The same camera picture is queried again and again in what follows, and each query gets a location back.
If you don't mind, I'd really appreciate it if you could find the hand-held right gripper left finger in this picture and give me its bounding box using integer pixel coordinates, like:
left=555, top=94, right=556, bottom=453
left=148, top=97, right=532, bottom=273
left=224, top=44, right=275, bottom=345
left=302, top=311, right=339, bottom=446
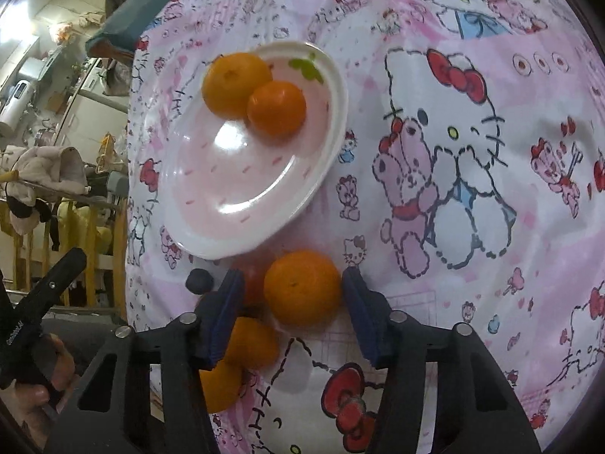
left=45, top=269, right=247, bottom=454

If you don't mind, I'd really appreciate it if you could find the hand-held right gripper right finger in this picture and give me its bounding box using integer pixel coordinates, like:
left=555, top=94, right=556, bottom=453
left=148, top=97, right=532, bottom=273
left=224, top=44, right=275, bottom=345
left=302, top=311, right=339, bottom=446
left=341, top=267, right=542, bottom=454

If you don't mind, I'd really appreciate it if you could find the dark purple grape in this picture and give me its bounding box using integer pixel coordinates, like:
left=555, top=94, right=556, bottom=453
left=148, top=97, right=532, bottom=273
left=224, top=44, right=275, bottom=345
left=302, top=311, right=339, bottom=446
left=185, top=269, right=213, bottom=295

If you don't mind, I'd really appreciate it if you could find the red tomato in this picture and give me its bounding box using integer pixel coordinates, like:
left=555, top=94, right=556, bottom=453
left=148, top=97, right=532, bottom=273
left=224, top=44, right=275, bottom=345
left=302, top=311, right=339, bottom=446
left=239, top=262, right=268, bottom=308

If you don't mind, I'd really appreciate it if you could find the large round orange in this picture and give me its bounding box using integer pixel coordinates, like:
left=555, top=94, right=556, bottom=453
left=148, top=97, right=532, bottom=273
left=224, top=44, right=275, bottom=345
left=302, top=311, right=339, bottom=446
left=263, top=250, right=343, bottom=329

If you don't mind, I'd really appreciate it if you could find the white heart-shaped plate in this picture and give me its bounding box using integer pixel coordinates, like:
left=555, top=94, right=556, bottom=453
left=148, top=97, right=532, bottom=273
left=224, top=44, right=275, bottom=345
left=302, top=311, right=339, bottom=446
left=158, top=40, right=349, bottom=261

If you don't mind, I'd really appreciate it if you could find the person's left hand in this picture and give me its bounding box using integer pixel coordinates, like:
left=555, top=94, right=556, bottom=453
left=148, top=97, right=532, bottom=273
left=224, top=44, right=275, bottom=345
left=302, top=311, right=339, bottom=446
left=14, top=333, right=79, bottom=436

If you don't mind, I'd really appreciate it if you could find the black and white cloth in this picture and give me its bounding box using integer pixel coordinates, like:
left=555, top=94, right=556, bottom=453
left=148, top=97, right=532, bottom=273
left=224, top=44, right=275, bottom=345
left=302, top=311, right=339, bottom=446
left=7, top=196, right=53, bottom=237

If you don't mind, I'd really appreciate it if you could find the yellow plush toy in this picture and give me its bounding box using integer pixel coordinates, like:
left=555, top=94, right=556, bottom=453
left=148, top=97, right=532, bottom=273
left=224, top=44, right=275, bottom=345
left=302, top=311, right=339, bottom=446
left=66, top=199, right=116, bottom=256

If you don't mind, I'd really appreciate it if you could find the beige jacket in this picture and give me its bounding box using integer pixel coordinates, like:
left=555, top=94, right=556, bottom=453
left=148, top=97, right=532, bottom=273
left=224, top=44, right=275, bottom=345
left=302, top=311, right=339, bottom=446
left=9, top=146, right=89, bottom=209

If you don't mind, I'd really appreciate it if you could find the small deep orange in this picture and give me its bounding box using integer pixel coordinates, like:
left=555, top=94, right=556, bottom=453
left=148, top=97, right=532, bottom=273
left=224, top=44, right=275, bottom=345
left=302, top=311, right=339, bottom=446
left=247, top=80, right=307, bottom=140

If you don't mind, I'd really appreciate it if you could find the white water heater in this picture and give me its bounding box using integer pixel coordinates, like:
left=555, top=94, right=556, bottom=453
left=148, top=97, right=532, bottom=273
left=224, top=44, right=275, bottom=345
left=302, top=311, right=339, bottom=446
left=0, top=78, right=36, bottom=135

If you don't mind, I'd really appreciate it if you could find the large light orange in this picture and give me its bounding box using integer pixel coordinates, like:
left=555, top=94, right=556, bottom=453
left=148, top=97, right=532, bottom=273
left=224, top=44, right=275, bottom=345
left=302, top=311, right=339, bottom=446
left=202, top=52, right=274, bottom=120

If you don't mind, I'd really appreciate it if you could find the pink cartoon printed blanket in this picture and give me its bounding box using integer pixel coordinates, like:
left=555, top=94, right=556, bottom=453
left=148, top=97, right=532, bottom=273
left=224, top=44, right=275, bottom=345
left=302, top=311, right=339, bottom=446
left=124, top=0, right=605, bottom=454

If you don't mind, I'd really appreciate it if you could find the teal cushion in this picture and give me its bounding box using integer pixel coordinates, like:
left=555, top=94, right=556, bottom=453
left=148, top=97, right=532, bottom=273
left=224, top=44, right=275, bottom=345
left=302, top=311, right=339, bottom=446
left=85, top=0, right=183, bottom=58

